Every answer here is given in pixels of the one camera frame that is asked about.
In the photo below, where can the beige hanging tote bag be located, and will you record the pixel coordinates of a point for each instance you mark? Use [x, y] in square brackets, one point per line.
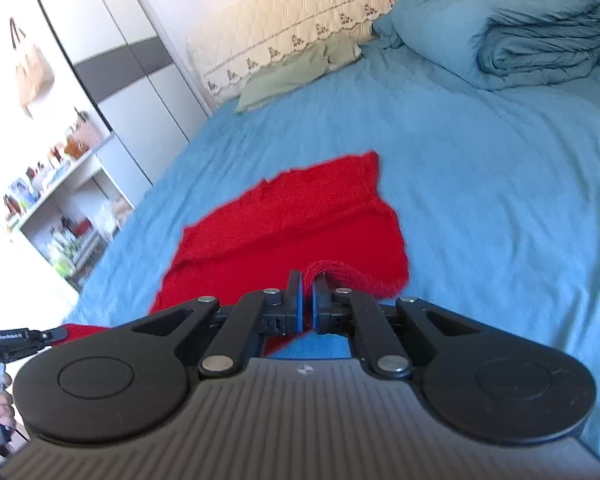
[34, 76]

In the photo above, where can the person's left hand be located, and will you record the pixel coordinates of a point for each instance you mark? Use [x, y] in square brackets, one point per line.
[7, 411]

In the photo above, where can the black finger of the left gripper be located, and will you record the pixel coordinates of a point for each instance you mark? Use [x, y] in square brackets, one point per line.
[54, 336]

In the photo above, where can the blue bed sheet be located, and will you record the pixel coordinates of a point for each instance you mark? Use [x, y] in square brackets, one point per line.
[497, 194]

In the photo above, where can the cream quilted headboard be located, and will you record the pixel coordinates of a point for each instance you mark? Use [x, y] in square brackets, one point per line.
[239, 41]

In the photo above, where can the white grey wardrobe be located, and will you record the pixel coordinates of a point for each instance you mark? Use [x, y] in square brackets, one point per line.
[137, 89]

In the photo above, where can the brown bag on desk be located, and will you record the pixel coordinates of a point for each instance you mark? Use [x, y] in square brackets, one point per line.
[75, 149]

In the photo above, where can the pink basket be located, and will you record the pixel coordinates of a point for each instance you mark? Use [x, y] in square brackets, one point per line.
[85, 131]

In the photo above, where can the folded blue duvet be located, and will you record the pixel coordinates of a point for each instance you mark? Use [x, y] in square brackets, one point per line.
[498, 44]

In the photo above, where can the red knit garment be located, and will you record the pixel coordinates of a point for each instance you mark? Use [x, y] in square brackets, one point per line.
[326, 219]

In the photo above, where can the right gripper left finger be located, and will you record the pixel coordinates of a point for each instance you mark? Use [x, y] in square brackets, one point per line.
[122, 382]

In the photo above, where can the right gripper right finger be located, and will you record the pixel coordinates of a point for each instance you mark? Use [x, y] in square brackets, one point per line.
[491, 385]

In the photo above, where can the green pillow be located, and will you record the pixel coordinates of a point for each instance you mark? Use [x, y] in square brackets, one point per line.
[322, 58]

